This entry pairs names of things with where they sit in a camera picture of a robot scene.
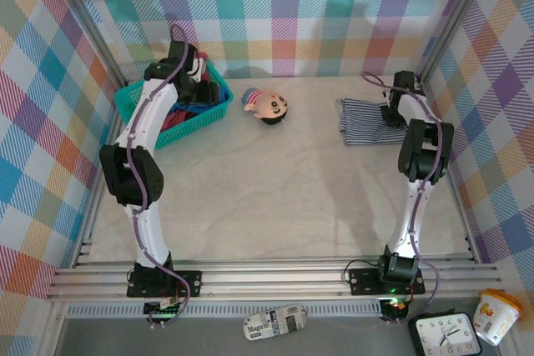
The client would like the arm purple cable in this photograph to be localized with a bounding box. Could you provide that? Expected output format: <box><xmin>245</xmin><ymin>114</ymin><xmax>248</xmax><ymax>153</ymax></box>
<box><xmin>128</xmin><ymin>23</ymin><xmax>199</xmax><ymax>328</ymax></box>
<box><xmin>360</xmin><ymin>72</ymin><xmax>444</xmax><ymax>327</ymax></box>

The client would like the aluminium mounting rail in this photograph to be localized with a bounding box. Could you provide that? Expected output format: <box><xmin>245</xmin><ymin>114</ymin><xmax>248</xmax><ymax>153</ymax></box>
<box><xmin>44</xmin><ymin>263</ymin><xmax>502</xmax><ymax>303</ymax></box>

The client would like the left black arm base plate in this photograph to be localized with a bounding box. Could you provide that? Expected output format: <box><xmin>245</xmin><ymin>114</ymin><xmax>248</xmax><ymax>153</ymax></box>
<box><xmin>126</xmin><ymin>270</ymin><xmax>203</xmax><ymax>299</ymax></box>

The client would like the plush boy doll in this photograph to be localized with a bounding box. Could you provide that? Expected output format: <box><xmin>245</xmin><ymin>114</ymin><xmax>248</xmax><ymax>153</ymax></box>
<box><xmin>240</xmin><ymin>87</ymin><xmax>290</xmax><ymax>128</ymax></box>

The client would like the red tank top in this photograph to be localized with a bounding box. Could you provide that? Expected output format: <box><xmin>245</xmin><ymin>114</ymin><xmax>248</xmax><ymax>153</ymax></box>
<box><xmin>161</xmin><ymin>52</ymin><xmax>211</xmax><ymax>131</ymax></box>

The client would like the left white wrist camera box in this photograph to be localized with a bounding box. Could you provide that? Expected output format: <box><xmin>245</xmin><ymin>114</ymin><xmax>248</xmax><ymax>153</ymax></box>
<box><xmin>186</xmin><ymin>55</ymin><xmax>206</xmax><ymax>82</ymax></box>

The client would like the grey slotted cable duct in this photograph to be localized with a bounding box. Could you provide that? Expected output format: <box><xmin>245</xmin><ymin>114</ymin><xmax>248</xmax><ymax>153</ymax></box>
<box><xmin>65</xmin><ymin>300</ymin><xmax>385</xmax><ymax>318</ymax></box>

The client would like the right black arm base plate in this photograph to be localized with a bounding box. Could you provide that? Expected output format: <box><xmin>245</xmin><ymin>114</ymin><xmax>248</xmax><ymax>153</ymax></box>
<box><xmin>348</xmin><ymin>267</ymin><xmax>426</xmax><ymax>296</ymax></box>

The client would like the teal plastic mesh basket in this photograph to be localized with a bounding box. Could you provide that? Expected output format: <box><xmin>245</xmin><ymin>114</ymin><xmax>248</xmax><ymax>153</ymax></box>
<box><xmin>113</xmin><ymin>59</ymin><xmax>234</xmax><ymax>151</ymax></box>

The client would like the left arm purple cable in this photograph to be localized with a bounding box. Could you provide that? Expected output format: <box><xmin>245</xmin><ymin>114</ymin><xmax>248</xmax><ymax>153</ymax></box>
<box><xmin>128</xmin><ymin>23</ymin><xmax>199</xmax><ymax>328</ymax></box>

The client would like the aluminium side rail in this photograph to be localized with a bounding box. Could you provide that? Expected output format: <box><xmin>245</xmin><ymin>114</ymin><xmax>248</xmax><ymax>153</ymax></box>
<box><xmin>415</xmin><ymin>74</ymin><xmax>480</xmax><ymax>265</ymax></box>
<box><xmin>73</xmin><ymin>78</ymin><xmax>134</xmax><ymax>268</ymax></box>

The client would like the white yellow paper cup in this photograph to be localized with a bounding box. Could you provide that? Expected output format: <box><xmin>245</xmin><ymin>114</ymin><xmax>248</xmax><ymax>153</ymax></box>
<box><xmin>472</xmin><ymin>288</ymin><xmax>524</xmax><ymax>347</ymax></box>

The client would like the blue white striped tank top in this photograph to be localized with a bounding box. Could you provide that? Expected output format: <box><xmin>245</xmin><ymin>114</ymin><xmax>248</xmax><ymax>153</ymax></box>
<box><xmin>336</xmin><ymin>97</ymin><xmax>408</xmax><ymax>148</ymax></box>

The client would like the aluminium frame post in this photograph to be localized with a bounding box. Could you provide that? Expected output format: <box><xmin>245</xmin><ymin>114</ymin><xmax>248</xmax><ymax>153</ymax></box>
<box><xmin>413</xmin><ymin>0</ymin><xmax>501</xmax><ymax>89</ymax></box>
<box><xmin>41</xmin><ymin>0</ymin><xmax>134</xmax><ymax>94</ymax></box>

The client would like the small black controller board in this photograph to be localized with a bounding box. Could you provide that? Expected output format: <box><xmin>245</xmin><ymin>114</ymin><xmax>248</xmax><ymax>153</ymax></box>
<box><xmin>143</xmin><ymin>300</ymin><xmax>185</xmax><ymax>320</ymax></box>
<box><xmin>380</xmin><ymin>298</ymin><xmax>411</xmax><ymax>320</ymax></box>

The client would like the newspaper print pencil case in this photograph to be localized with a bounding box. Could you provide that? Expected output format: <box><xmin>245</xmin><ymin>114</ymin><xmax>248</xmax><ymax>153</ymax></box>
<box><xmin>243</xmin><ymin>304</ymin><xmax>309</xmax><ymax>342</ymax></box>

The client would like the black square alarm clock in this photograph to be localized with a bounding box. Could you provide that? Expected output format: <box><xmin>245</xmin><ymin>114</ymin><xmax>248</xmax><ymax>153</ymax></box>
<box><xmin>407</xmin><ymin>309</ymin><xmax>484</xmax><ymax>356</ymax></box>

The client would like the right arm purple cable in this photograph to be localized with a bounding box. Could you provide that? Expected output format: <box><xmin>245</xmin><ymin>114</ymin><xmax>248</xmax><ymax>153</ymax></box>
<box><xmin>360</xmin><ymin>72</ymin><xmax>444</xmax><ymax>327</ymax></box>

